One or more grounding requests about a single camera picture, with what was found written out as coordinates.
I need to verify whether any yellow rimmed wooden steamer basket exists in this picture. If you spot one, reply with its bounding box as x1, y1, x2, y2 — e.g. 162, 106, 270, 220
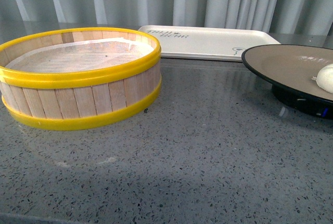
1, 27, 161, 130

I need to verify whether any white steamed bun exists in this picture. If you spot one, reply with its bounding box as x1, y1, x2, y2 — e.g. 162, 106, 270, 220
312, 64, 333, 94

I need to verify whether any grey pleated curtain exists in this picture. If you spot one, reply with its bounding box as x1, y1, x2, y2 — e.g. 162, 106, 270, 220
1, 0, 332, 35

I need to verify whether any cream rectangular serving tray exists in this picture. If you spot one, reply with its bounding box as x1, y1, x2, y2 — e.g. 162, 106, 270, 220
138, 25, 279, 62

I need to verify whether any tan plate with black rim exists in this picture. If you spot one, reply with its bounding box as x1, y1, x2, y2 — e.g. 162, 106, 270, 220
241, 44, 332, 119

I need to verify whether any white steamer liner cloth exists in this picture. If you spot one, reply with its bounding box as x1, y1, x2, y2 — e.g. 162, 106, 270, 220
6, 37, 154, 73

